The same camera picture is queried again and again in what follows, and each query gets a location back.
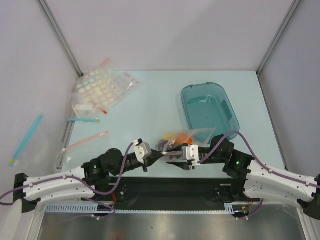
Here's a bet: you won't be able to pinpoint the clear zip bag red dots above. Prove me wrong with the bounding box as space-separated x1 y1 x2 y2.
155 127 216 152

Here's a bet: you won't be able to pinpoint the purple grape bunch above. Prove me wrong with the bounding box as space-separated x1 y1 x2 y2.
155 139 182 162

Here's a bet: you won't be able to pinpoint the orange fruit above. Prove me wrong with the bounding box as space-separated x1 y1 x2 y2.
175 133 193 145

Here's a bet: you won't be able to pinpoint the yellow mango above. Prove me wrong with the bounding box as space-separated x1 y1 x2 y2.
162 133 174 140

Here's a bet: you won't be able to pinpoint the teal transparent plastic tray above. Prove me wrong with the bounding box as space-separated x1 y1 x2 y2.
180 82 240 136

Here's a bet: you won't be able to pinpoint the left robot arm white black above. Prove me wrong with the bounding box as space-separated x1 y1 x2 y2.
12 146 164 213

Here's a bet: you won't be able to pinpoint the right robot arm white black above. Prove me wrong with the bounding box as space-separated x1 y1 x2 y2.
159 133 320 220

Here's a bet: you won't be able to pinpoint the zip bag blue zipper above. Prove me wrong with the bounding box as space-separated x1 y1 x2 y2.
65 109 101 124

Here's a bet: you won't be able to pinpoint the zip bag pastel dots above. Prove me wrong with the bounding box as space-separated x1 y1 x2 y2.
71 57 120 119

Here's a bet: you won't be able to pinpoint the zip bag red dots back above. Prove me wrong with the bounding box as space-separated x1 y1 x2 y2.
109 71 143 101

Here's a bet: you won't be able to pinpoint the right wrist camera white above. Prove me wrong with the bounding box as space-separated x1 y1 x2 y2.
181 144 200 170

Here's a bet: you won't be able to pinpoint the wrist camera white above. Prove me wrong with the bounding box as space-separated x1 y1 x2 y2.
181 144 200 170
132 138 152 164

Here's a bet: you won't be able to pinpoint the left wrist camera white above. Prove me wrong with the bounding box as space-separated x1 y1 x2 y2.
132 138 152 164

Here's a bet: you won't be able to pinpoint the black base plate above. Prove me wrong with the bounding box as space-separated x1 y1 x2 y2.
81 176 253 212

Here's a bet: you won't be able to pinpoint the white slotted cable duct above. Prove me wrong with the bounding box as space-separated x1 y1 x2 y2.
46 201 251 215

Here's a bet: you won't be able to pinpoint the clear bag teal zipper wall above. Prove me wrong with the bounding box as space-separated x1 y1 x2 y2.
8 114 51 174

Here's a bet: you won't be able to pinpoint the right aluminium frame post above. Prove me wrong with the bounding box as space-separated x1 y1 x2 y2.
256 0 305 76

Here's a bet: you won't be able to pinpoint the aluminium frame post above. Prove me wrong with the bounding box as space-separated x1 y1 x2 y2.
36 0 83 78
256 0 305 76

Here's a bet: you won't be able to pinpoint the left aluminium frame post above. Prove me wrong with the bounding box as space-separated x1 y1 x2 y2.
36 0 83 78

